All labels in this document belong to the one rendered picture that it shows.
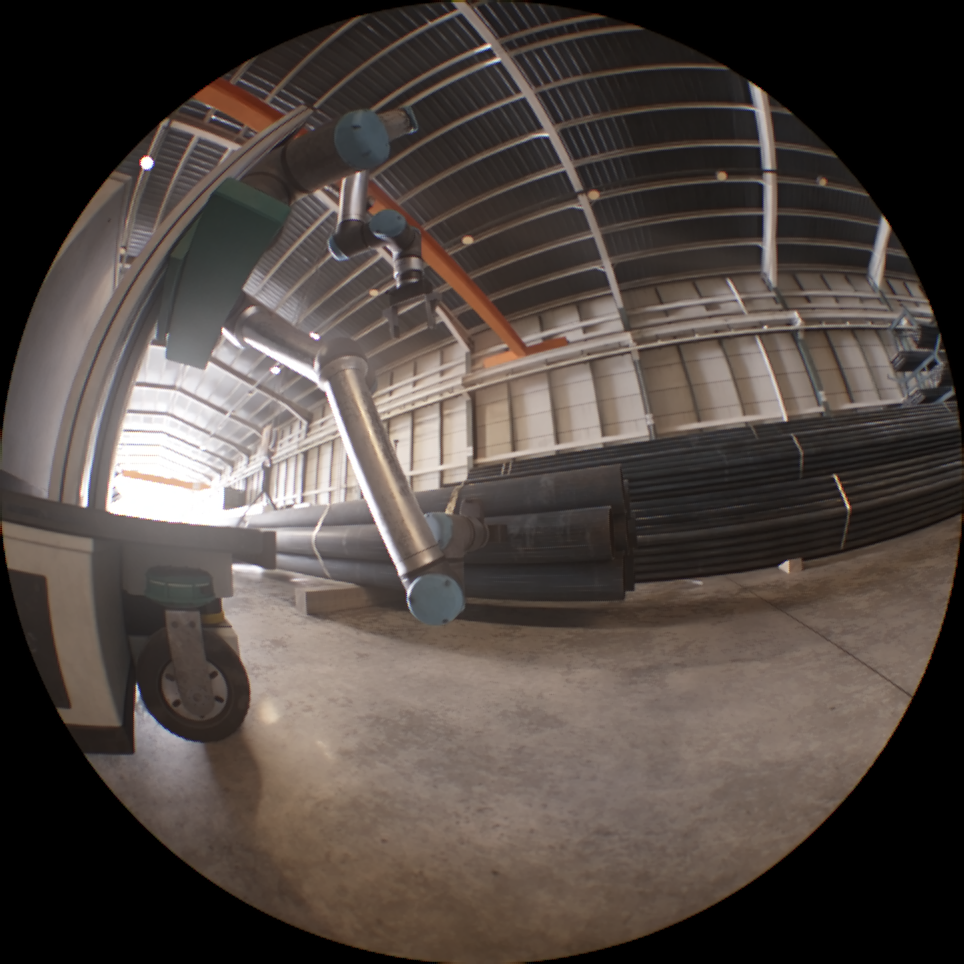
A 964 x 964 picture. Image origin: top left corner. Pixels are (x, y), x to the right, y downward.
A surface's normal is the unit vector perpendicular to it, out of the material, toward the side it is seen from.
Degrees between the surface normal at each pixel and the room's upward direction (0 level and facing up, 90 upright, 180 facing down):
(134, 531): 90
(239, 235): 180
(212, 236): 180
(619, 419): 90
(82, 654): 90
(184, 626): 90
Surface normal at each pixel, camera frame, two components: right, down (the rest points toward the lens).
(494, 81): -0.05, 0.94
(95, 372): 0.83, -0.13
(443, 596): 0.07, -0.12
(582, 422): -0.50, -0.15
